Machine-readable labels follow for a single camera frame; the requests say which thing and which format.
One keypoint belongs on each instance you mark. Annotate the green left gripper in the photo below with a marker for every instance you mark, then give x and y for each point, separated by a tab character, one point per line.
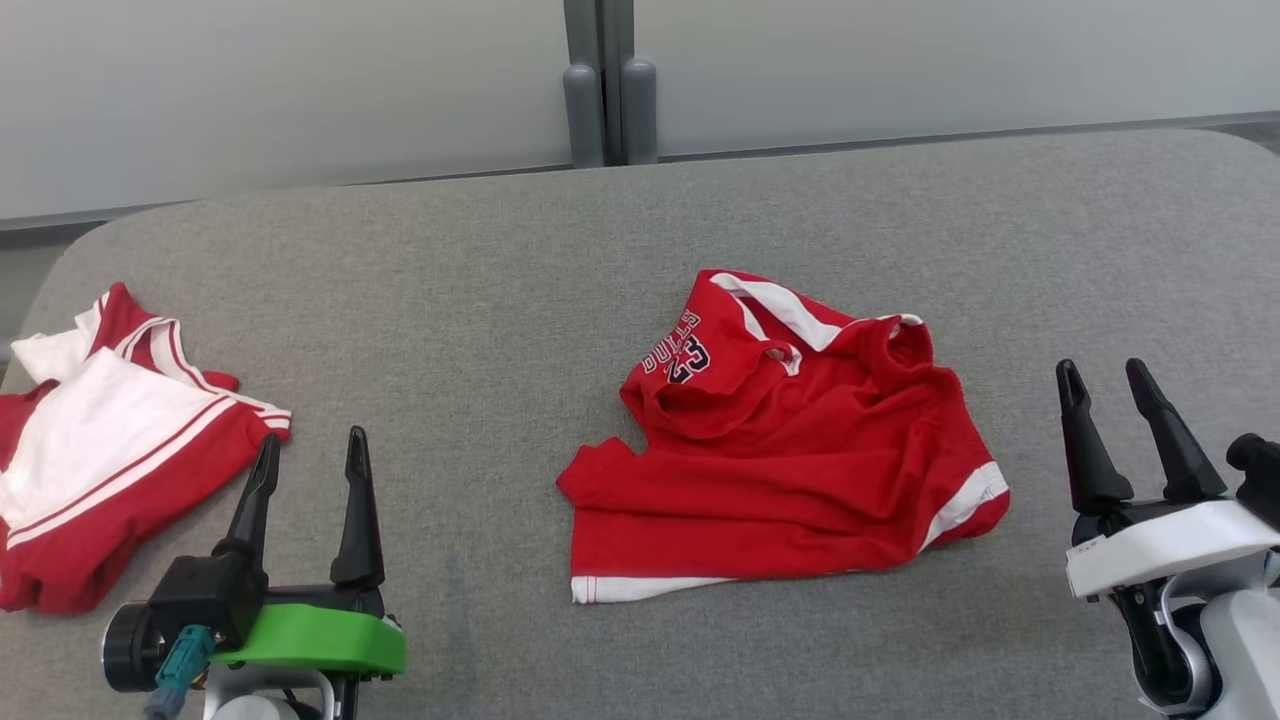
320	640

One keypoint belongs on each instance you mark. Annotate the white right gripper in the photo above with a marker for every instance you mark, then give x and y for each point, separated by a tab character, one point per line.
1170	545

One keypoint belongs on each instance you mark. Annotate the red and white jersey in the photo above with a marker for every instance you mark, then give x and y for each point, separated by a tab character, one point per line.
100	450

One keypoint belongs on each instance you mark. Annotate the red printed t-shirt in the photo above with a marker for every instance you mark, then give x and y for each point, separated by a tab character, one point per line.
780	470

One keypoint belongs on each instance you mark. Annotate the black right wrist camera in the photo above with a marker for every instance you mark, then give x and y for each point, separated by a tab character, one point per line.
1262	480

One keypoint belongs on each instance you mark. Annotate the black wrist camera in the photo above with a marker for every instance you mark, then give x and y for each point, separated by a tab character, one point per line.
195	600
1262	480

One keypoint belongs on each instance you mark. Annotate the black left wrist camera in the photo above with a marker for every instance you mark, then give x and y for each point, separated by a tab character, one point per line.
195	600

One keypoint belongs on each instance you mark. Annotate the grey window frame post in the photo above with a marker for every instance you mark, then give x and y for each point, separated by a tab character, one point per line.
610	80

